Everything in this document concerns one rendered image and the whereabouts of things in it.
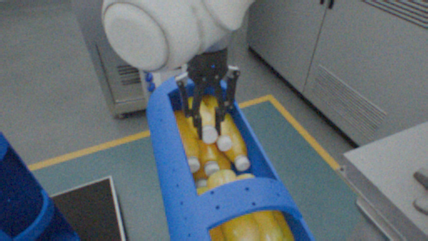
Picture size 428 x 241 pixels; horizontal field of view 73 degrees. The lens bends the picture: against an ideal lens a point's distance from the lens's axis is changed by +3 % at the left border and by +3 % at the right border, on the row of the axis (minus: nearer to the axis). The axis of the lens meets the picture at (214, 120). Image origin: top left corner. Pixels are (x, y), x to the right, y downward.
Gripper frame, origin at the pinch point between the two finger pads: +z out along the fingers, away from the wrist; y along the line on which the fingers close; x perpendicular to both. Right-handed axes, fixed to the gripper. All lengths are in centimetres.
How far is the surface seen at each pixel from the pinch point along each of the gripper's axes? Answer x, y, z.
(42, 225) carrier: -29, 63, 66
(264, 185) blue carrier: 17.7, -6.4, 2.5
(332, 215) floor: -21, -87, 124
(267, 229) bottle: 23.0, -5.5, 10.1
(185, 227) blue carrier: 19.6, 10.2, 6.3
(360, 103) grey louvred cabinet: -72, -131, 82
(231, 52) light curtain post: -77, -34, 28
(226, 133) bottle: -6.4, -6.8, 11.4
